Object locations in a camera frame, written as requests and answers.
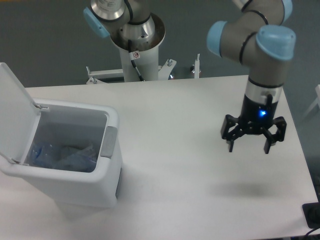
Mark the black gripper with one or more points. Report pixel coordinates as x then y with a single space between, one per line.
255 119

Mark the clear plastic water bottle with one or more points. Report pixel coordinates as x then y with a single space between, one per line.
45 155

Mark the white paper wrapper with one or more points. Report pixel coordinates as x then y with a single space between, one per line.
88 152

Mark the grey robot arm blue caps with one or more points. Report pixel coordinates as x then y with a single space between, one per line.
258 40

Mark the white trash can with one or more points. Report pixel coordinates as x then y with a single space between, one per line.
75 124

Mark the white trash can lid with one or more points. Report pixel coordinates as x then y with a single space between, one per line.
19 117

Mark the white furniture leg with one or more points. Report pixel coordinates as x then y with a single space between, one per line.
315 103

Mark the black device at edge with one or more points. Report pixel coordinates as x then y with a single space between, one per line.
312 214

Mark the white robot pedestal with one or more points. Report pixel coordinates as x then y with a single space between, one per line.
138 47

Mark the white metal base frame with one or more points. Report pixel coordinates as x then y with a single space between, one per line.
165 72

